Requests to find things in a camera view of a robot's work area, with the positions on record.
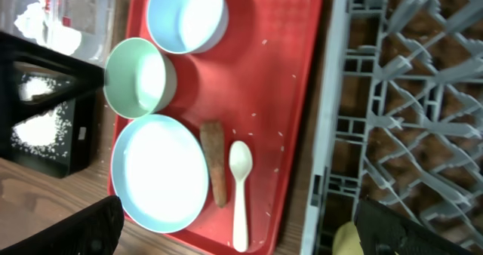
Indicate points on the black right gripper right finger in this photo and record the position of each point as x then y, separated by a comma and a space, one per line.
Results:
382, 231

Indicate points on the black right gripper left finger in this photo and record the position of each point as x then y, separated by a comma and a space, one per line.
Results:
95, 230

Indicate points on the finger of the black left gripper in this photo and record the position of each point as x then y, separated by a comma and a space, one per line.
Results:
73, 77

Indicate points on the yellow plastic cup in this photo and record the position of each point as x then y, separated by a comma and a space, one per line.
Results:
346, 240

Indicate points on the white rice pile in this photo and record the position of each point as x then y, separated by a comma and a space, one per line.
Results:
42, 135

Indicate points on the green bowl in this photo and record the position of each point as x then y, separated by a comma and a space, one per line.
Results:
139, 79

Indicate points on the light blue bowl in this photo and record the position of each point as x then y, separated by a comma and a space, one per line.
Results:
187, 26

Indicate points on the black waste tray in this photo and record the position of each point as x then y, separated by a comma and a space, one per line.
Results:
77, 150

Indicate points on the grey dishwasher rack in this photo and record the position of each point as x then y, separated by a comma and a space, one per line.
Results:
400, 119

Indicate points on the clear plastic bin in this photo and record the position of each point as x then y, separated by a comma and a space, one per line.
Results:
92, 18

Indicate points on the light blue plate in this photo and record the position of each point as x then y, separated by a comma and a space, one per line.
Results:
159, 172

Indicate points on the brown carrot piece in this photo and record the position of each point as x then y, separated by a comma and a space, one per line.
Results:
213, 145

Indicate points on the white plastic spoon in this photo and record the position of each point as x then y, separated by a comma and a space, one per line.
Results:
240, 164

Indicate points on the red plastic tray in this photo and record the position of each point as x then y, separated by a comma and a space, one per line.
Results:
254, 82

